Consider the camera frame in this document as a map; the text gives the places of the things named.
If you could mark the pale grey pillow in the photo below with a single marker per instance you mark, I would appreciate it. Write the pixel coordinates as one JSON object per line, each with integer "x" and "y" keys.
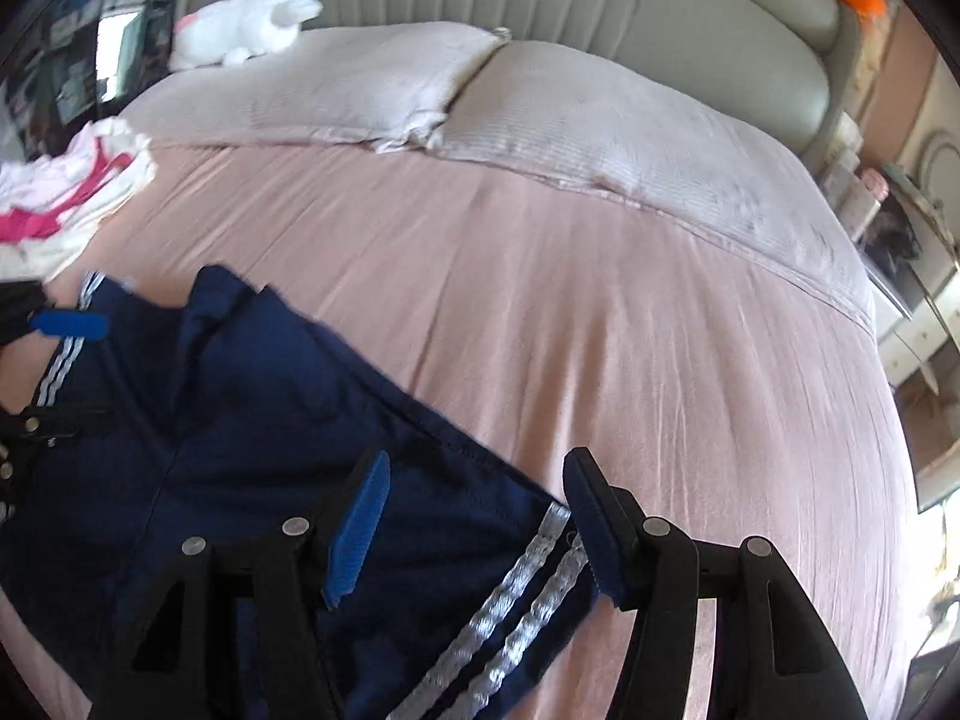
{"x": 322, "y": 82}
{"x": 637, "y": 135}

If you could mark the pink sheeted bed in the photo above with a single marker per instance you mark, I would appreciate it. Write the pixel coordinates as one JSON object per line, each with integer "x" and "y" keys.
{"x": 600, "y": 315}

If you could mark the glass door wardrobe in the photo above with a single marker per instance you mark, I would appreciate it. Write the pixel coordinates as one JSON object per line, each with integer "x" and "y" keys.
{"x": 67, "y": 52}

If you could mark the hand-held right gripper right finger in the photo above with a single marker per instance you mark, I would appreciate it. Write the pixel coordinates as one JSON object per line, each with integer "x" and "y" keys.
{"x": 600, "y": 540}

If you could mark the white plush toy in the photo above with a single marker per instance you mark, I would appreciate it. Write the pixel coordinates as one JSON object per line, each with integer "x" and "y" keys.
{"x": 240, "y": 26}

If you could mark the navy striped shorts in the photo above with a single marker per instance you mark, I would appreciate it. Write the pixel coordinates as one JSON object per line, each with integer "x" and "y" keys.
{"x": 225, "y": 427}

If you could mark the white dressing table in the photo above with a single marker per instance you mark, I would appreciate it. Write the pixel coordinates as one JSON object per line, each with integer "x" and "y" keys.
{"x": 937, "y": 240}

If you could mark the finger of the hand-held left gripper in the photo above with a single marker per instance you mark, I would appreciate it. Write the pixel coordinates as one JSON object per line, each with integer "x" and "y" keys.
{"x": 45, "y": 424}
{"x": 71, "y": 324}

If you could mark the pink and white water bottle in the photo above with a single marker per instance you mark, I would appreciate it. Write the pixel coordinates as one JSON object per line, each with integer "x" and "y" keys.
{"x": 862, "y": 199}

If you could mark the grey padded headboard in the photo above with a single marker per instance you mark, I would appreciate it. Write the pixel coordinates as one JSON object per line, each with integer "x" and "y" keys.
{"x": 600, "y": 0}

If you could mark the white nightstand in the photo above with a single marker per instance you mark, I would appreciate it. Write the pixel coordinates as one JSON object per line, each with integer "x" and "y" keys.
{"x": 911, "y": 337}

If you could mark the white printed garment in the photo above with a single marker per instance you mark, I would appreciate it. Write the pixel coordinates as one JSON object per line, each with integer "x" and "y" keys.
{"x": 34, "y": 180}

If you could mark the pile of clothes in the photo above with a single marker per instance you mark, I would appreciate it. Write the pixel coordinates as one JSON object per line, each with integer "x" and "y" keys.
{"x": 67, "y": 240}

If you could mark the black bag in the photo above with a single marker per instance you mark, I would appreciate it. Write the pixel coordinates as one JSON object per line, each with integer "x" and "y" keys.
{"x": 892, "y": 232}

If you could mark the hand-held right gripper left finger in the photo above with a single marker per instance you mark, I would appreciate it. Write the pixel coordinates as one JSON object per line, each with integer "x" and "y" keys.
{"x": 360, "y": 532}

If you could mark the magenta garment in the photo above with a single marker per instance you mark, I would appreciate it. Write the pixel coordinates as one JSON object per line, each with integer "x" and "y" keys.
{"x": 26, "y": 226}

